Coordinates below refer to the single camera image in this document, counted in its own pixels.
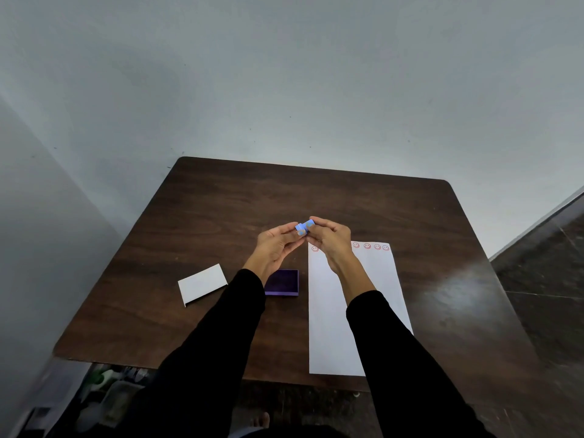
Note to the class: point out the white paper sheet, red stamps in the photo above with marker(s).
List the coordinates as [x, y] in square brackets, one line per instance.
[331, 323]

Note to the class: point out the person's right thumb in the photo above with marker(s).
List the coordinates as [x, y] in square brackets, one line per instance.
[313, 237]

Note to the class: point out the person's left forearm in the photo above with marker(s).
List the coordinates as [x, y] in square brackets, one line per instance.
[214, 342]

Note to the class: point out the clear plastic container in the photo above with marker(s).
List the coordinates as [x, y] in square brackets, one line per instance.
[116, 400]

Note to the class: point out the white box lid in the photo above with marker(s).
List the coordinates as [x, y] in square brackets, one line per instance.
[202, 284]

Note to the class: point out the green-capped white bottle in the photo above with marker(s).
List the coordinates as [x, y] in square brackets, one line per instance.
[99, 377]

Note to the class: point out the person's right forearm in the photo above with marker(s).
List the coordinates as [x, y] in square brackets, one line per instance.
[392, 351]

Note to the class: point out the person's right hand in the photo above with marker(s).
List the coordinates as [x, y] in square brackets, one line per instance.
[335, 244]

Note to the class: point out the person's left thumb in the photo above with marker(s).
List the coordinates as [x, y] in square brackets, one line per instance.
[285, 228]

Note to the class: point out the person's bare foot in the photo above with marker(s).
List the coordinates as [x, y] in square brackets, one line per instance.
[261, 420]

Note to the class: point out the person's left hand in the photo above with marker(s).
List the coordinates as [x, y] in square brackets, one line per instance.
[273, 248]

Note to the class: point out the small blue stamp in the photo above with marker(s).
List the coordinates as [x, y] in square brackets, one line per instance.
[304, 226]

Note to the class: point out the purple ink pad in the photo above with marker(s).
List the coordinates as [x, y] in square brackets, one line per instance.
[283, 282]

